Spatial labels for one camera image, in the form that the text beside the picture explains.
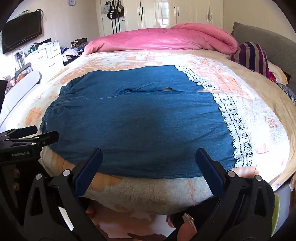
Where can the purple striped pillow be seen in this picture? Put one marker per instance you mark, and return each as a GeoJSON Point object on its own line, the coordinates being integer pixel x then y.
{"type": "Point", "coordinates": [252, 58]}

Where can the person's green jacket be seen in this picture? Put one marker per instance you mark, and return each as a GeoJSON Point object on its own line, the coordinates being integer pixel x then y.
{"type": "Point", "coordinates": [275, 210]}

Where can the cream pillow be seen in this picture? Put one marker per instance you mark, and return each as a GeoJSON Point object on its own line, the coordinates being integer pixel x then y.
{"type": "Point", "coordinates": [278, 71]}

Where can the white drawer cabinet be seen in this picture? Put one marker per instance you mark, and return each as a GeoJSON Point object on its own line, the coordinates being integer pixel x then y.
{"type": "Point", "coordinates": [46, 54]}

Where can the pink quilt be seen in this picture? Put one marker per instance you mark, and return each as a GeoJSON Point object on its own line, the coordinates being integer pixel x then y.
{"type": "Point", "coordinates": [150, 40]}

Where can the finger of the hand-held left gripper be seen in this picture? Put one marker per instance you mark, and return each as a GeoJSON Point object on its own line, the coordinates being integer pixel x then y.
{"type": "Point", "coordinates": [25, 131]}
{"type": "Point", "coordinates": [46, 138]}

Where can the peach floral fleece blanket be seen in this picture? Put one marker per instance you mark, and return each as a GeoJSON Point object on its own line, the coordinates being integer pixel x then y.
{"type": "Point", "coordinates": [231, 78]}

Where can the person's black trouser leg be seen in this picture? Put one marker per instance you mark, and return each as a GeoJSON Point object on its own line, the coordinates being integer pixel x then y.
{"type": "Point", "coordinates": [196, 208]}

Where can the blue patterned pillow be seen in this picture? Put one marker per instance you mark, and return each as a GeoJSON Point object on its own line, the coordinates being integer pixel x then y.
{"type": "Point", "coordinates": [289, 92]}

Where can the magenta cloth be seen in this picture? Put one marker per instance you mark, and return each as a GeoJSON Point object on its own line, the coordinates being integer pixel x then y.
{"type": "Point", "coordinates": [271, 77]}

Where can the white door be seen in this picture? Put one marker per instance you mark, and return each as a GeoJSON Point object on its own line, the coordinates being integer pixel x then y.
{"type": "Point", "coordinates": [104, 25]}

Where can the white wardrobe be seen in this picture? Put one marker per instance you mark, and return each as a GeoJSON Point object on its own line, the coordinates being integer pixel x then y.
{"type": "Point", "coordinates": [175, 14]}

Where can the pile of clothes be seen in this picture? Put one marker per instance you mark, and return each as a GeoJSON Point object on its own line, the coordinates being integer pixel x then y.
{"type": "Point", "coordinates": [74, 47]}

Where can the blue pants with lace trim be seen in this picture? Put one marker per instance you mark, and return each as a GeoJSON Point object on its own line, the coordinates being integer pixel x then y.
{"type": "Point", "coordinates": [138, 127]}

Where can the black wall television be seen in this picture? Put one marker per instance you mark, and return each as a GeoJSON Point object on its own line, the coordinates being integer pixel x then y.
{"type": "Point", "coordinates": [22, 32]}

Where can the round wall clock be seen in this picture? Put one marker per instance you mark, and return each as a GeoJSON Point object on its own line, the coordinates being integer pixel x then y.
{"type": "Point", "coordinates": [71, 2]}

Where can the grey quilted headboard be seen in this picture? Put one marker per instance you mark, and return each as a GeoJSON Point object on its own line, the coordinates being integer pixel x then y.
{"type": "Point", "coordinates": [277, 44]}

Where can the white hanging bag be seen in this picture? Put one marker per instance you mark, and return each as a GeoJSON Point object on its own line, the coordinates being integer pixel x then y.
{"type": "Point", "coordinates": [106, 8]}

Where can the white rounded chair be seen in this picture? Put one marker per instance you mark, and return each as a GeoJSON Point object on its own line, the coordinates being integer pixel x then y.
{"type": "Point", "coordinates": [20, 92]}

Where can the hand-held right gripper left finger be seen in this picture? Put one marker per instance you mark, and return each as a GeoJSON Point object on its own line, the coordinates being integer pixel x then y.
{"type": "Point", "coordinates": [89, 171]}

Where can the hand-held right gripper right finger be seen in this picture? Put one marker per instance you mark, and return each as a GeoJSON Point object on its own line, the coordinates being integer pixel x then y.
{"type": "Point", "coordinates": [209, 171]}

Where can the person's foot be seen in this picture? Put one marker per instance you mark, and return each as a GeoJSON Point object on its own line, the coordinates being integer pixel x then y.
{"type": "Point", "coordinates": [187, 229]}
{"type": "Point", "coordinates": [90, 210]}

